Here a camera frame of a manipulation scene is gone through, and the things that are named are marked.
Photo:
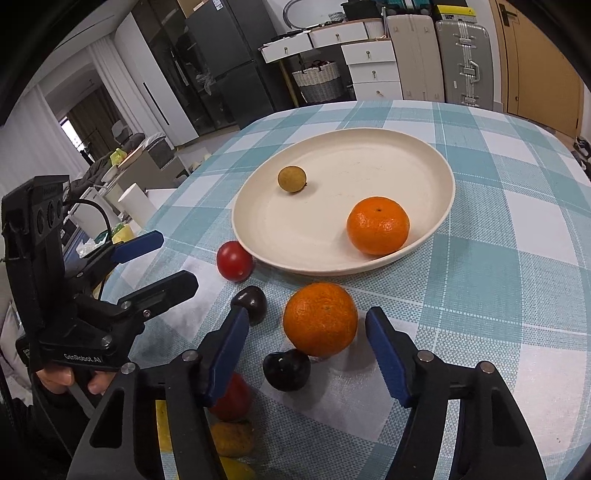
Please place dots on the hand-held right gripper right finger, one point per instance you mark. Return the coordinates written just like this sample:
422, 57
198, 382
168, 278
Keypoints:
387, 355

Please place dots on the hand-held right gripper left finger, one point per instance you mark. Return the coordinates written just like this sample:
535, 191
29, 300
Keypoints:
227, 355

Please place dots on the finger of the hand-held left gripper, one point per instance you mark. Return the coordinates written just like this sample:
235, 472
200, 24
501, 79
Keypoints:
161, 290
138, 244

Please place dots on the red cherry tomato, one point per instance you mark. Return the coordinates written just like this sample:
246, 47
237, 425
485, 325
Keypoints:
235, 397
234, 261

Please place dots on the dark plum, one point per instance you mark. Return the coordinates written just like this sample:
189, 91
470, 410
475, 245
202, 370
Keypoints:
286, 370
253, 300

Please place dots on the orange mandarin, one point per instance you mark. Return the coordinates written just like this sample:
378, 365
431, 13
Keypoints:
377, 225
320, 319

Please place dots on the yellow guava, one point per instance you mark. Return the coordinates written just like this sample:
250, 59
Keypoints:
238, 470
231, 439

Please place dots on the brown longan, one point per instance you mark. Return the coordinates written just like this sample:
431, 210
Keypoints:
292, 179

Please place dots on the cream round plate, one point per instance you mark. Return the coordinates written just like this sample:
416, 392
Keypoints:
360, 175

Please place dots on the person's left forearm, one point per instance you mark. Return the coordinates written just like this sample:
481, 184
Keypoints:
41, 429

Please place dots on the person's left hand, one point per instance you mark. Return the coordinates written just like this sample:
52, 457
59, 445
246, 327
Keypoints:
55, 381

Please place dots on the white curtain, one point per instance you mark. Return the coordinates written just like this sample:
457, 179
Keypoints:
32, 143

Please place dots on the teal plaid tablecloth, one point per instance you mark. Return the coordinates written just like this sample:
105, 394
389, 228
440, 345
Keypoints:
485, 230

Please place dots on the white wardrobe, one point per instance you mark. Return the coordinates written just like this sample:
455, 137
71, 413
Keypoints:
152, 83

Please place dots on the dark grey refrigerator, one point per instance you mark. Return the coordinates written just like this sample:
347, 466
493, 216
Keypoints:
240, 69

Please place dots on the woven basket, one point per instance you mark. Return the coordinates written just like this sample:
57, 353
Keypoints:
317, 81

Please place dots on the grey hoop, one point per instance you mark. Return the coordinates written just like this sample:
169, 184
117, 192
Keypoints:
288, 9

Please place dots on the white drawer desk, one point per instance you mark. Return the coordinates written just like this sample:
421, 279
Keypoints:
371, 69

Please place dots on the beige suitcase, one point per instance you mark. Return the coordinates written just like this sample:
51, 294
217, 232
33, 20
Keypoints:
415, 60

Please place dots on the silver suitcase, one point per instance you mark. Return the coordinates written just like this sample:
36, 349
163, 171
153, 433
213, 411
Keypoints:
464, 64

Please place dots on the wooden door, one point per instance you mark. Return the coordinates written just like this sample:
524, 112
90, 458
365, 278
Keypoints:
540, 69

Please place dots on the teal suitcase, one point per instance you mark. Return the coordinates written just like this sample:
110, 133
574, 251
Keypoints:
408, 7

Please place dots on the yellow and black box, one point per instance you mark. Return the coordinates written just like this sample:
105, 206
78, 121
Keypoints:
455, 13

